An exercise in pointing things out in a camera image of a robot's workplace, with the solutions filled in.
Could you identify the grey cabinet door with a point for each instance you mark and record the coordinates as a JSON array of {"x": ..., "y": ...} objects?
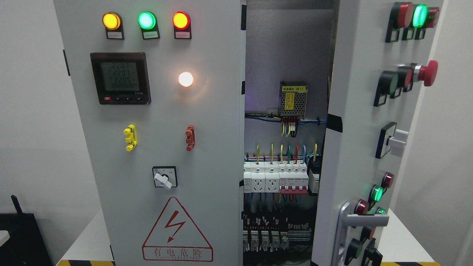
[
  {"x": 208, "y": 175},
  {"x": 372, "y": 101}
]

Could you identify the red terminal connector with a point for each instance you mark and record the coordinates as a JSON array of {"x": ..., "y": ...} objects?
[{"x": 190, "y": 138}]

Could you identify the white socket breaker row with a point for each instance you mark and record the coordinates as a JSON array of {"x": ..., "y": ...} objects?
[{"x": 286, "y": 178}]

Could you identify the perforated metal power supply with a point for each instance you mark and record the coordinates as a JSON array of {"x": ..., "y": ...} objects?
[{"x": 292, "y": 98}]

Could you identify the white glowing indicator light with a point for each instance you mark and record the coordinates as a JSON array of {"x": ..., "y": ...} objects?
[{"x": 185, "y": 79}]

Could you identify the black white surge protector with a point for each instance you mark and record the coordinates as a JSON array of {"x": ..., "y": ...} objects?
[{"x": 314, "y": 178}]

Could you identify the grey electrical cabinet body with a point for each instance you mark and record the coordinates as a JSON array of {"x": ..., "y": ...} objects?
[{"x": 286, "y": 40}]

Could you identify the lower relay terminal row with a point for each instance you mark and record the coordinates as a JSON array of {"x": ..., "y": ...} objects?
[{"x": 274, "y": 231}]

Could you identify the yellow terminal connector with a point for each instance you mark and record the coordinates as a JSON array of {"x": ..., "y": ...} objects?
[{"x": 130, "y": 137}]

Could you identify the red electrical warning sticker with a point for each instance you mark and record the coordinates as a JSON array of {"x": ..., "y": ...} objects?
[{"x": 176, "y": 237}]

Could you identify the red indicator light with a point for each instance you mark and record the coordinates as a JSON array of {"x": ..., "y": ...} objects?
[{"x": 182, "y": 25}]

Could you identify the black digital power meter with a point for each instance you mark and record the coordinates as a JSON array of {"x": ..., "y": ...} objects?
[{"x": 121, "y": 78}]

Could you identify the green indicator light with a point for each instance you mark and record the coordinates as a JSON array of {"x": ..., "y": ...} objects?
[{"x": 148, "y": 25}]

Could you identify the yellow indicator light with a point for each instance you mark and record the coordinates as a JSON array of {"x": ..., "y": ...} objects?
[{"x": 113, "y": 26}]

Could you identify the red emergency stop button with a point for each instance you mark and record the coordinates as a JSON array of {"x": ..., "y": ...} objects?
[{"x": 426, "y": 72}]

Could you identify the black box at left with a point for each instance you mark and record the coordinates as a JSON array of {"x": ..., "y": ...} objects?
[{"x": 25, "y": 247}]

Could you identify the white rotary selector switch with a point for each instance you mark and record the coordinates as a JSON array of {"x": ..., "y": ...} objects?
[{"x": 165, "y": 177}]

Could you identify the silver door handle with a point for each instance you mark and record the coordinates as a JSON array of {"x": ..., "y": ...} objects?
[{"x": 344, "y": 254}]

